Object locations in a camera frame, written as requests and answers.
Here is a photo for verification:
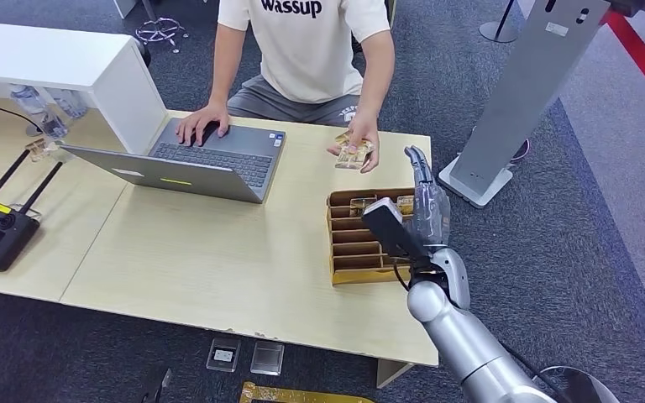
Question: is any thin black desk cable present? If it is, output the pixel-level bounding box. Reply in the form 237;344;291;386
0;93;43;134

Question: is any clear plastic water bottle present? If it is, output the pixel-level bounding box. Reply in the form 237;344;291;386
8;83;71;140
44;87;87;120

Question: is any white desk shelf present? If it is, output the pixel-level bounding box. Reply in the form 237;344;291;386
0;21;169;155

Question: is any pale desk leg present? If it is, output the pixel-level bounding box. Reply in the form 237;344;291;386
376;359;414;390

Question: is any grey metal kiosk stand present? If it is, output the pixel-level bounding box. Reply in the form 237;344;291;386
438;0;613;210

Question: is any chrome chair base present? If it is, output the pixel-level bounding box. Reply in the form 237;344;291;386
134;0;190;55

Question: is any black flat floor object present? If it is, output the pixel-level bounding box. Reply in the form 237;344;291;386
139;367;172;403

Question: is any person's right hand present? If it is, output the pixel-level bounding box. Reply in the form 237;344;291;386
175;102;231;149

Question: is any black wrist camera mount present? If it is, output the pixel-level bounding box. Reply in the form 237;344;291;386
361;197;442;274

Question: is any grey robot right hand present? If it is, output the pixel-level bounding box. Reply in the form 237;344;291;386
402;144;454;251

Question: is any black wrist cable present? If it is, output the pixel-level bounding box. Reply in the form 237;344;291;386
391;259;412;294

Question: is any red barrier belt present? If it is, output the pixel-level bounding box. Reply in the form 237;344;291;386
600;9;645;121

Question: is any small clear acrylic stand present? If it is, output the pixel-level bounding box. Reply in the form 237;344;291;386
24;137;60;164

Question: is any round metal stanchion base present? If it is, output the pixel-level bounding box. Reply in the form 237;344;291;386
479;0;522;44

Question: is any grey open laptop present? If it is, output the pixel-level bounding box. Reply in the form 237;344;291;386
60;117;287;205

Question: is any person's left hand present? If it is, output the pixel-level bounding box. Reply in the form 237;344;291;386
327;111;381;175

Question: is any clear floor box with label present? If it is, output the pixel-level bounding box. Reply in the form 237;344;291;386
205;338;242;374

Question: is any clear plain floor box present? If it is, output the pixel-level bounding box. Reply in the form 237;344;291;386
249;340;286;377

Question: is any brown slotted card holder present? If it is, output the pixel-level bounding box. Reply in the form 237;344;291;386
325;187;419;287

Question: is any person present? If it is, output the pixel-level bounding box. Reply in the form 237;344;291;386
175;0;397;175

